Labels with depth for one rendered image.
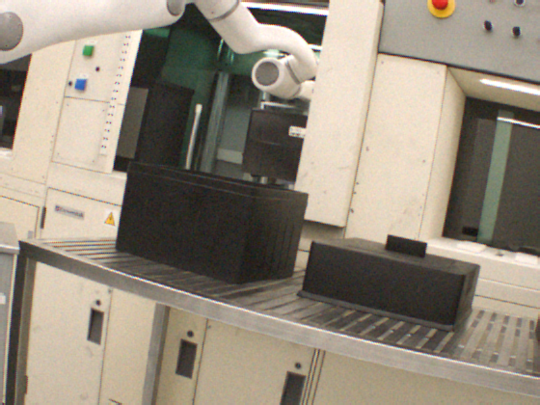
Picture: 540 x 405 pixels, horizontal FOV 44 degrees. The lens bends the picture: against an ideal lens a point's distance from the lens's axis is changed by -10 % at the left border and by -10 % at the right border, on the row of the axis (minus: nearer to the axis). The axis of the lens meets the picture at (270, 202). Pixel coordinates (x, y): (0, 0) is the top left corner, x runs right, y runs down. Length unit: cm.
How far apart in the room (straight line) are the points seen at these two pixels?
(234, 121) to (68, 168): 93
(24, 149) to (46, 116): 13
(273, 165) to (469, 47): 65
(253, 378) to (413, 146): 68
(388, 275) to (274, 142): 81
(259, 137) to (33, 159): 67
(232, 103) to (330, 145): 119
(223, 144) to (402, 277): 165
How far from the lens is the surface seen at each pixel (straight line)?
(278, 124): 195
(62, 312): 206
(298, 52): 173
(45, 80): 213
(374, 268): 124
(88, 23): 140
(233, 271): 127
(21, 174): 215
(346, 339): 103
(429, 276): 122
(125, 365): 196
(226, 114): 279
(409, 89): 165
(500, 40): 165
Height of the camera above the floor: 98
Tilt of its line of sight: 3 degrees down
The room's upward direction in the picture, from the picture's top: 11 degrees clockwise
